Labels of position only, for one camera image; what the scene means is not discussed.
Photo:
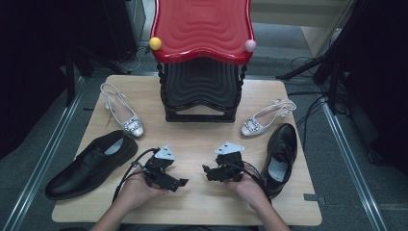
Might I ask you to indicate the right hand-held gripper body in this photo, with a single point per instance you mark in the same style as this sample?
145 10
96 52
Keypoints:
230 165

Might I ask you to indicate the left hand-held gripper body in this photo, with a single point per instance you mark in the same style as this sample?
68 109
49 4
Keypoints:
157 170

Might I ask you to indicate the black leather shoe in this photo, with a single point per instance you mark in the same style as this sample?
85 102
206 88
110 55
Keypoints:
86 166
282 141

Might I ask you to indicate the white jewelled heeled shoe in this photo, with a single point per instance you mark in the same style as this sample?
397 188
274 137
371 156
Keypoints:
123 112
266 117

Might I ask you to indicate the red and black shoe rack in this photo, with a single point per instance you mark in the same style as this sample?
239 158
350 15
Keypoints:
202 29

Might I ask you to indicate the person's left hand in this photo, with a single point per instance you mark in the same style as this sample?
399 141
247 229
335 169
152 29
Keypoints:
134 191

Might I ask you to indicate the person's right hand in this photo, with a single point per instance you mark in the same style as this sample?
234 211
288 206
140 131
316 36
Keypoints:
250 189

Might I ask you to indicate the grey tape piece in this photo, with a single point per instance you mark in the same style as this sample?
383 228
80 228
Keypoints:
310 197

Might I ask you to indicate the black stand leg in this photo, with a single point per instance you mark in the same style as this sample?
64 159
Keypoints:
298 70

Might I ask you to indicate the pink ball knob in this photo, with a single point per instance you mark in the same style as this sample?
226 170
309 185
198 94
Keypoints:
250 46

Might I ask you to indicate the yellow ball knob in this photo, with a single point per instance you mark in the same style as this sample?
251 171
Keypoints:
155 43

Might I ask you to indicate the dark curtain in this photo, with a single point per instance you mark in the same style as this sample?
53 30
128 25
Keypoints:
25 80
378 96

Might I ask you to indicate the beige cabinet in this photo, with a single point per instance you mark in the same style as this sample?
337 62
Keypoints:
288 12

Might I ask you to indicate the metal floor rail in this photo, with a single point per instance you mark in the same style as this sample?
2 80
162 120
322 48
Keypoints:
351 166
44 160

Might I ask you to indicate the black stand post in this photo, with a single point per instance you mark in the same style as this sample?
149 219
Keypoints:
70 89

